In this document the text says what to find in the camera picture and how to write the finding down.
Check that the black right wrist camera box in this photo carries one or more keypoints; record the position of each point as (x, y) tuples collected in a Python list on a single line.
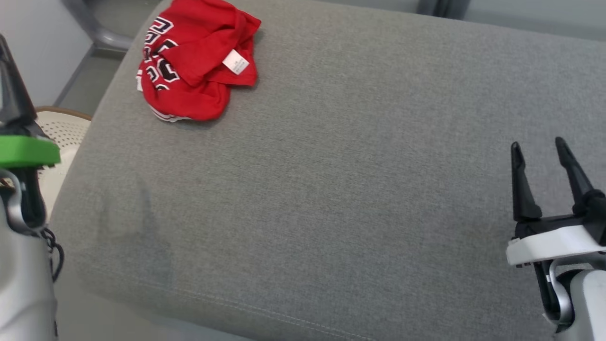
[(594, 213)]

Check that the red jersey number 23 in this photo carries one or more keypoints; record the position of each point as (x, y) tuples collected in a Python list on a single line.
[(199, 80)]

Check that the cream perforated laundry basket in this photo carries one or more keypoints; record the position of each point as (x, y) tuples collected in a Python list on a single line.
[(61, 137)]

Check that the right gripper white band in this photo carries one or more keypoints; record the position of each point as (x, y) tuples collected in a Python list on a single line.
[(549, 244)]

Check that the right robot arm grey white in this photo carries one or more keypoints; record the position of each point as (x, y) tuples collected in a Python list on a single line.
[(587, 303)]

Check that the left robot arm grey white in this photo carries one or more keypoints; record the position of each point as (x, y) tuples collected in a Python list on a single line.
[(23, 284)]

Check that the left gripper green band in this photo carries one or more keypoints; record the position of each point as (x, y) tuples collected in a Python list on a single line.
[(23, 151)]

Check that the grey curved metal tube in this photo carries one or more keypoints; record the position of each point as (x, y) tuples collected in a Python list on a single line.
[(97, 33)]

